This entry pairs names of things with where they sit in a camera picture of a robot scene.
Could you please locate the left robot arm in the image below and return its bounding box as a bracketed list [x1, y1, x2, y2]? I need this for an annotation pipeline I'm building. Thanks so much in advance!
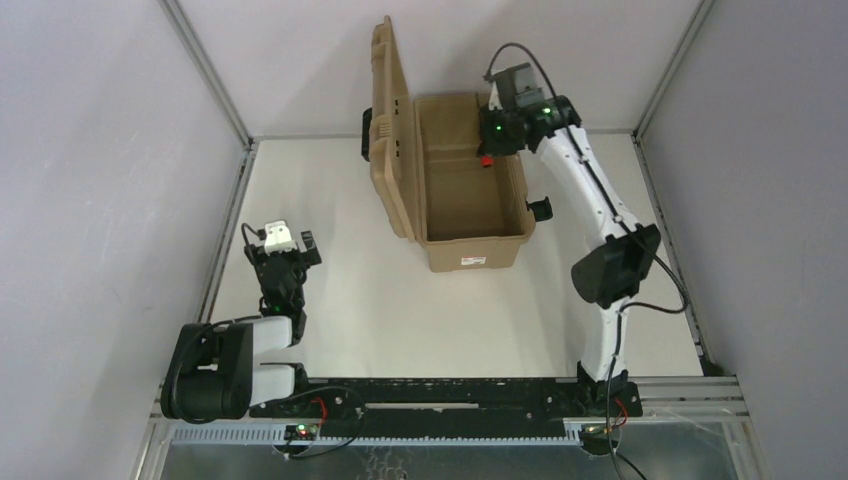
[160, 221, 322, 424]

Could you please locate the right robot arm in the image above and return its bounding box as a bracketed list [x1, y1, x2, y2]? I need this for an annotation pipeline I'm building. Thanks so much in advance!
[479, 94, 661, 409]

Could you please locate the tan plastic storage bin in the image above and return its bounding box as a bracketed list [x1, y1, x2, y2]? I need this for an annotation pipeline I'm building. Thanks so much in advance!
[361, 16, 553, 273]

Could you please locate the small green circuit board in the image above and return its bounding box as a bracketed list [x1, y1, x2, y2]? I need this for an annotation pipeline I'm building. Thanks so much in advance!
[284, 424, 320, 442]

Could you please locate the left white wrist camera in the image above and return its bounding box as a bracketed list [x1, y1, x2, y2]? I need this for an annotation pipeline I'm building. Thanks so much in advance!
[263, 220, 297, 255]

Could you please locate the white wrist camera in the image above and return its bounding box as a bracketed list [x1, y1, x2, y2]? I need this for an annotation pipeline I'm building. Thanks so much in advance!
[489, 62, 545, 111]
[263, 220, 297, 255]

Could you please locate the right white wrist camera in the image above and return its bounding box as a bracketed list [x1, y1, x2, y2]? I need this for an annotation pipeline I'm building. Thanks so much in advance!
[489, 62, 545, 111]

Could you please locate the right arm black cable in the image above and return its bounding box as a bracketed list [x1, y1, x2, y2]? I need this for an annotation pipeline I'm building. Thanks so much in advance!
[483, 42, 690, 480]

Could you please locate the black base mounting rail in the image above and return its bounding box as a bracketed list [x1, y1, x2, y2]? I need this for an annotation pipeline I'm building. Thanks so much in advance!
[249, 377, 644, 440]

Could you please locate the aluminium frame rail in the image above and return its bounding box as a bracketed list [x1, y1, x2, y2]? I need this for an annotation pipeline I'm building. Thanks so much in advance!
[151, 377, 749, 450]

